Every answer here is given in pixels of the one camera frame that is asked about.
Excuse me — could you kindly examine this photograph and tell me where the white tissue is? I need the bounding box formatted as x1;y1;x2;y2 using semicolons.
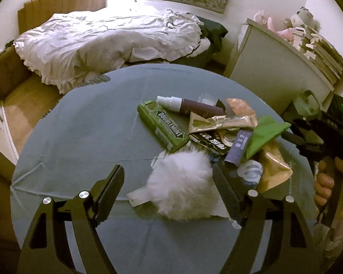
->
237;160;263;188

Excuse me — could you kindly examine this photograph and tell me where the black battery blister pack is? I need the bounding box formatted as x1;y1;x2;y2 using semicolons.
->
189;129;238;155

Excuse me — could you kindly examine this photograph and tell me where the white fluffy pompom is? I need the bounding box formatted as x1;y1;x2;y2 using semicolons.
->
146;150;219;221

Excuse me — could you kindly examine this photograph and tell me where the person's right hand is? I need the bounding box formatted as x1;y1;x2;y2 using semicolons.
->
314;158;343;208

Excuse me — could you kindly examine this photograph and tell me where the green plastic wrapper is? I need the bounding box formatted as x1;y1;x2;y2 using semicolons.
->
244;116;291;160

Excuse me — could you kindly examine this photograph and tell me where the orange snack bag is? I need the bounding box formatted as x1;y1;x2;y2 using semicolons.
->
257;140;293;193

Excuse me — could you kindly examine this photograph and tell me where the stack of books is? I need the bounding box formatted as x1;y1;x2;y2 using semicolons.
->
291;25;343;85

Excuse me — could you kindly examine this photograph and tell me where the white dresser cabinet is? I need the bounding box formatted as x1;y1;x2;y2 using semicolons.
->
224;18;334;114

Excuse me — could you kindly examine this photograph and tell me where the grey plush toy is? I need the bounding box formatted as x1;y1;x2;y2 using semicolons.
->
285;7;320;32

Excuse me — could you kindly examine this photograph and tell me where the dark spray bottle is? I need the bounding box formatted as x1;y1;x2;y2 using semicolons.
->
157;96;224;118

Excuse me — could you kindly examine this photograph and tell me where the gold foil wrapper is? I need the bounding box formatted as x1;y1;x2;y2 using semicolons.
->
188;112;258;134

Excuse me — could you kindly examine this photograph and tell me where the round blue glass table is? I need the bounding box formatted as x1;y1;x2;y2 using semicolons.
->
10;63;321;274

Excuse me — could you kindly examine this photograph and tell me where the pink plush toy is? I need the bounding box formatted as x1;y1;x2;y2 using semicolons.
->
253;10;294;42

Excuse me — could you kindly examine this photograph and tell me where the green doublemint gum box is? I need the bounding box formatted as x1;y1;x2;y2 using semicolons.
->
137;100;189;153

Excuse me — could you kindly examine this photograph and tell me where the wooden nightstand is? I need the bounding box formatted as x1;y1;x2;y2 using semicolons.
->
0;45;32;100

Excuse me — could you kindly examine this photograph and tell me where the white ruffled duvet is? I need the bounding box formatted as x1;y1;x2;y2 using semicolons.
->
13;8;211;95

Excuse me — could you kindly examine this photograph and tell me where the wooden headboard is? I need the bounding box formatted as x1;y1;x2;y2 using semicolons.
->
18;0;106;34

